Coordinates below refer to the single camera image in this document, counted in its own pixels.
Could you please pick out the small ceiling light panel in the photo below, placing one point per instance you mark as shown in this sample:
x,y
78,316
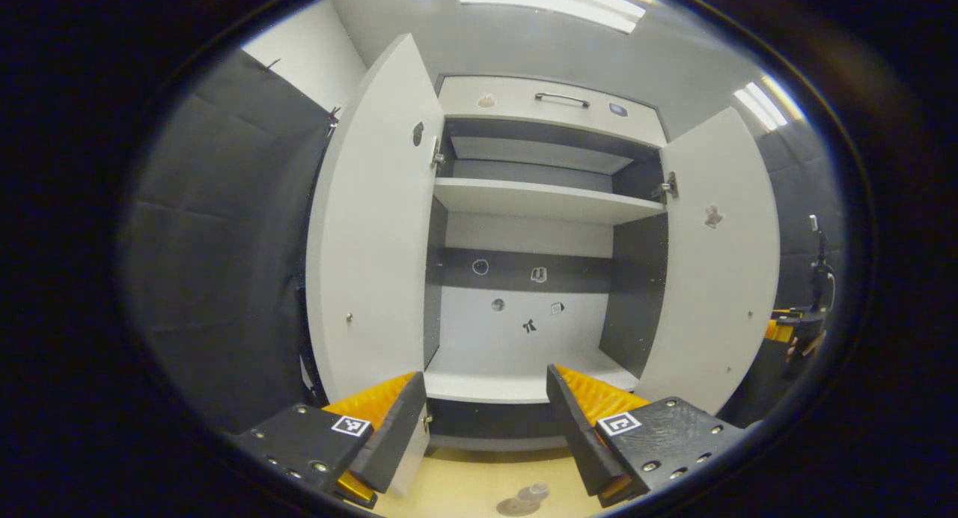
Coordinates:
x,y
763,102

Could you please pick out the metal right door hinge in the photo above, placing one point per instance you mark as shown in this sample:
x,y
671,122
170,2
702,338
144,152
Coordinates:
x,y
666,187

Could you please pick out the white cabinet drawer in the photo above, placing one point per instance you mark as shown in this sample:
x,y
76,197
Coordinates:
x,y
516,102

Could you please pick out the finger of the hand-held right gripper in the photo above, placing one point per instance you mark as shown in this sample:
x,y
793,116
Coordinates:
x,y
778,328

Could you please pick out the long ceiling light panel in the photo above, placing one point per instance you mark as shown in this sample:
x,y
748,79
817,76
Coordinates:
x,y
554,1

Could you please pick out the metal left door hinge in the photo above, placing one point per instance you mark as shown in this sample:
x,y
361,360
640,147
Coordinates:
x,y
437,155

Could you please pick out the metal door hinge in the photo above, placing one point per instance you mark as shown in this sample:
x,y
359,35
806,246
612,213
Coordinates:
x,y
437,155
666,187

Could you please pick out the white cabinet shelf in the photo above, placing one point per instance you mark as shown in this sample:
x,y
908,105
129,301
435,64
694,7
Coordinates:
x,y
539,197

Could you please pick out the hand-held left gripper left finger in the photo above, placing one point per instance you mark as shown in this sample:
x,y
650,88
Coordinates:
x,y
393,443

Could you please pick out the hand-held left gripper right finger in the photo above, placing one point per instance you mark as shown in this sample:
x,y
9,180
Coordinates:
x,y
580,436

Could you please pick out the white cabinet door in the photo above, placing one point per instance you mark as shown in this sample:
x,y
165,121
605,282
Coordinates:
x,y
367,241
718,293

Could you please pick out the black backdrop cloth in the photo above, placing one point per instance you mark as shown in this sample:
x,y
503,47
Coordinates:
x,y
217,278

